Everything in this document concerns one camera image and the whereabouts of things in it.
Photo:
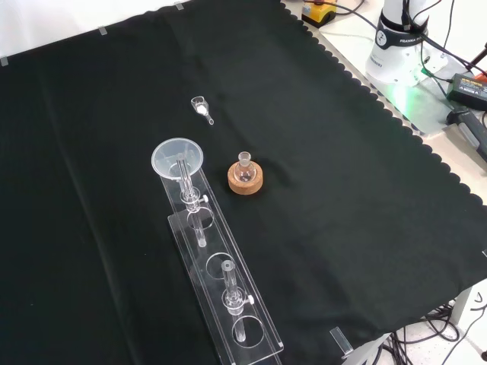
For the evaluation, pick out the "clear cloth clip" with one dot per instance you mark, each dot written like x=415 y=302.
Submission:
x=4 y=61
x=340 y=342
x=102 y=30
x=179 y=4

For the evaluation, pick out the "black cloth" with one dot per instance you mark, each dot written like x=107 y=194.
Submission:
x=342 y=190

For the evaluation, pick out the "small glass weighing funnel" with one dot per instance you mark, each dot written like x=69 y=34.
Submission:
x=198 y=106

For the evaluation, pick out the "black and grey device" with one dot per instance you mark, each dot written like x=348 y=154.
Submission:
x=466 y=123

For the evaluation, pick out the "clear acrylic funnel stand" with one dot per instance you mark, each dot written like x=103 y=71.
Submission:
x=228 y=243

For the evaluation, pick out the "small round-bottom glass flask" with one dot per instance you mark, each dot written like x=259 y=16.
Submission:
x=243 y=173

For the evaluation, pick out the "black power adapter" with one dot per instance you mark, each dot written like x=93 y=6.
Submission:
x=466 y=89

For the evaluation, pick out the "translucent plastic funnel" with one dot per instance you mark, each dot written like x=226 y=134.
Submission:
x=167 y=167

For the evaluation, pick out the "yellow stop button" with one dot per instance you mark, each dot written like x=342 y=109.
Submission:
x=319 y=15

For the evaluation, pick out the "grey table leg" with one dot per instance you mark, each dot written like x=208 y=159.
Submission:
x=462 y=308

